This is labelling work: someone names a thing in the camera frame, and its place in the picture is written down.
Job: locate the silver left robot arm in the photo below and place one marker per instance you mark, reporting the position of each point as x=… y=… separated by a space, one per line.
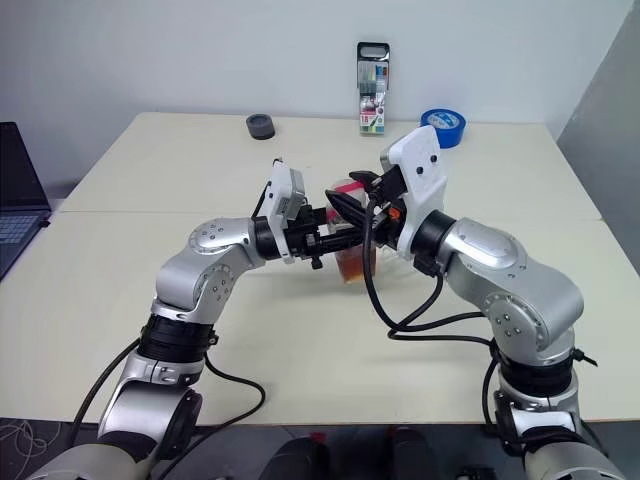
x=195 y=280

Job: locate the blue tape roll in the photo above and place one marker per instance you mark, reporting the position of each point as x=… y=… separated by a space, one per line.
x=444 y=127

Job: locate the marker pen pack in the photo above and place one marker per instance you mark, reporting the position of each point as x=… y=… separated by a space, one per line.
x=373 y=95

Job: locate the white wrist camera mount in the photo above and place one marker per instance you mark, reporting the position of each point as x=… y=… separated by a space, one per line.
x=278 y=200
x=422 y=150

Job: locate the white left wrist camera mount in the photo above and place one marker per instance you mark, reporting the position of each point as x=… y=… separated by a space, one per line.
x=278 y=200

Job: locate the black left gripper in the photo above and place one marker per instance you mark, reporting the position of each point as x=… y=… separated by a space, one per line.
x=304 y=236

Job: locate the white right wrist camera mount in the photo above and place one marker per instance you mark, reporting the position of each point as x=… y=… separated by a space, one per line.
x=422 y=150

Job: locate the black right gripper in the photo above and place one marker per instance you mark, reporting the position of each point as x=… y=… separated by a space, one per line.
x=387 y=200

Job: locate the dark laptop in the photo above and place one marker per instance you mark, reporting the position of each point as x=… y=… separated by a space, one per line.
x=17 y=200

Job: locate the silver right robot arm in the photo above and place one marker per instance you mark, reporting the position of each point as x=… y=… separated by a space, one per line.
x=520 y=290

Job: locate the black round holder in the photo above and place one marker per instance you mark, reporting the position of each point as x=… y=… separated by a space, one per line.
x=260 y=127

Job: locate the red translucent cup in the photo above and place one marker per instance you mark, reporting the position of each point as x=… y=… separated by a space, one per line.
x=350 y=265

